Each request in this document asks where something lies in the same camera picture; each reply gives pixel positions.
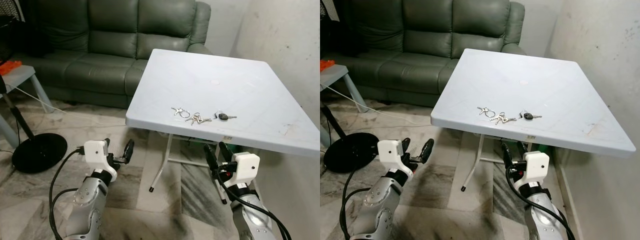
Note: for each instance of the black fan head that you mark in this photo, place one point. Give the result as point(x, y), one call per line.
point(9, 30)
point(325, 7)

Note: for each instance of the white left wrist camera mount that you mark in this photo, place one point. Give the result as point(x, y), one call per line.
point(390, 152)
point(96, 154)

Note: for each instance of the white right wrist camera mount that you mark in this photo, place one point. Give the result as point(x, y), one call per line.
point(245, 167)
point(536, 167)

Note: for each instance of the green leather sofa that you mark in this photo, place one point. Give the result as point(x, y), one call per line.
point(110, 45)
point(425, 45)

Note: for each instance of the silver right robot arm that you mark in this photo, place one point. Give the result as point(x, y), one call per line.
point(542, 212)
point(255, 220)

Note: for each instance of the black-headed key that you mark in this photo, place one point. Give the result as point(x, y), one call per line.
point(221, 116)
point(527, 116)

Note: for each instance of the grey side table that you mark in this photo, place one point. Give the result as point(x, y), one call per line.
point(17, 75)
point(331, 74)

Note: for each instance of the black round-base floor stand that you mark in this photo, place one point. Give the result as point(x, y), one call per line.
point(40, 152)
point(350, 152)

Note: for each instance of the white folding table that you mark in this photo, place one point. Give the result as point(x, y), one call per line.
point(530, 90)
point(225, 90)

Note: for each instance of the brass key bunch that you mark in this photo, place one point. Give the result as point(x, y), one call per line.
point(195, 119)
point(501, 118)

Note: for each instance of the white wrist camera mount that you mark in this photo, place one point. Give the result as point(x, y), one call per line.
point(245, 167)
point(96, 154)
point(390, 152)
point(536, 167)

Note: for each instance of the orange object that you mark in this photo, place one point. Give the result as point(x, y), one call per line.
point(327, 65)
point(10, 66)

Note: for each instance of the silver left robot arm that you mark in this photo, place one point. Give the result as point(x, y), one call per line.
point(380, 205)
point(89, 205)

